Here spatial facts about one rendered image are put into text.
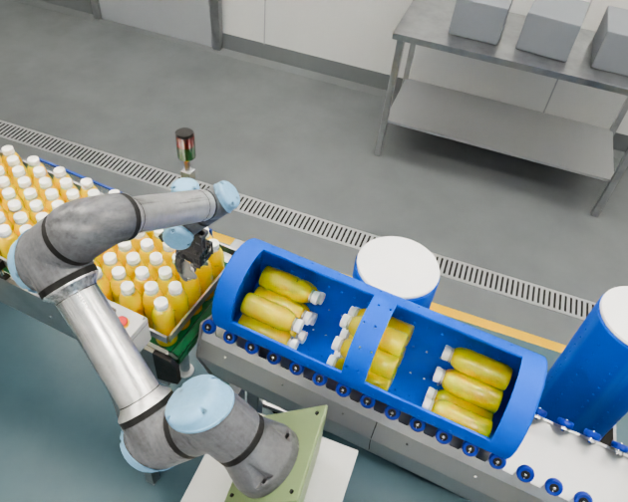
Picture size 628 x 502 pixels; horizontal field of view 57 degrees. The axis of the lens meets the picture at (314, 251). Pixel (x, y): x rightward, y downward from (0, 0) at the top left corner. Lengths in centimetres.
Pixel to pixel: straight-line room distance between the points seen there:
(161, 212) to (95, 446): 168
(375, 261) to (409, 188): 203
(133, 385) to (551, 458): 116
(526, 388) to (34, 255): 112
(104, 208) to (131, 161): 291
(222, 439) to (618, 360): 136
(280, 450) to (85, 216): 56
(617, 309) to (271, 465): 132
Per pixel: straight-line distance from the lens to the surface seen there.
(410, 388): 173
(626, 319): 208
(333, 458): 138
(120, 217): 111
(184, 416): 107
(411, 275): 189
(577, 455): 184
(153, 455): 118
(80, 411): 283
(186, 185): 153
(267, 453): 113
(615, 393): 219
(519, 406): 150
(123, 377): 117
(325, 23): 481
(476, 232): 373
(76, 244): 110
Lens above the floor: 240
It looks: 46 degrees down
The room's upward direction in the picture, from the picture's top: 7 degrees clockwise
